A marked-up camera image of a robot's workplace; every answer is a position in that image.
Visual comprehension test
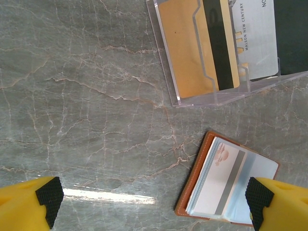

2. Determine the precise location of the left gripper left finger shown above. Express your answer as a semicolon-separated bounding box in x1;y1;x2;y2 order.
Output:
0;176;64;231

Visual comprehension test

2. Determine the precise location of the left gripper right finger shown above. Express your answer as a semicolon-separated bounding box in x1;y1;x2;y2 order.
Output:
245;177;308;231

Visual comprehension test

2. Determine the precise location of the white card with grey stripe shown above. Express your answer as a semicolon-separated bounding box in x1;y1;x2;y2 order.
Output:
191;141;279;217

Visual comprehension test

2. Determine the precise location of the brown leather card holder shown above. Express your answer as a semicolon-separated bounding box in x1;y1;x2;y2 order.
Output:
174;130;281;228

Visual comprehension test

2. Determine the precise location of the gold card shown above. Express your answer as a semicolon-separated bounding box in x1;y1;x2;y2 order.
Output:
157;0;241;99

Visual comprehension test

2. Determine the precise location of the clear acrylic card stand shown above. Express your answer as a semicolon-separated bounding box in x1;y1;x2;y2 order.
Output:
145;0;308;108

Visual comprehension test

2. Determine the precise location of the black printed card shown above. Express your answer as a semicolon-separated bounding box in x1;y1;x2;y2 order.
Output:
274;0;308;76

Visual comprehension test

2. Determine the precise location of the white lettered card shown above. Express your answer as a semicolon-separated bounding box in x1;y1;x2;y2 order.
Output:
231;0;282;81

